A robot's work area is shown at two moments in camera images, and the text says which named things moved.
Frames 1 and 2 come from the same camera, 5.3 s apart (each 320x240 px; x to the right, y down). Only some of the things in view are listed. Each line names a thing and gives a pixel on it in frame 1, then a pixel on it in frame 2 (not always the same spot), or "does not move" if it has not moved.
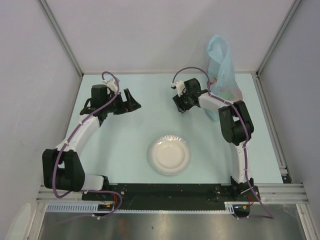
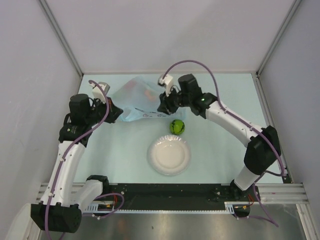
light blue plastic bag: x=224 y=85 → x=138 y=97
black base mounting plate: x=170 y=196 does not move
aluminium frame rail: x=288 y=193 does not move
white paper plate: x=169 y=155 does not move
